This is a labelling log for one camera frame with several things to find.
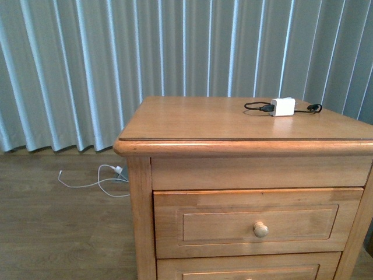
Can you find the wooden nightstand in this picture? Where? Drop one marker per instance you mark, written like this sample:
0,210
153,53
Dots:
213,143

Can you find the pale pleated curtain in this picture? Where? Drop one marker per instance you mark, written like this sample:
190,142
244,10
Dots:
74,72

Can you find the wooden drawer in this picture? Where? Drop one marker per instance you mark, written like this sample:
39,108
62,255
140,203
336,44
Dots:
279,266
218,223

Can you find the white charger block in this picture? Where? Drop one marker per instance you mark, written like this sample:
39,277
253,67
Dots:
283,107

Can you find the floor power outlet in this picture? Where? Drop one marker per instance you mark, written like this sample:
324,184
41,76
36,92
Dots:
121,173

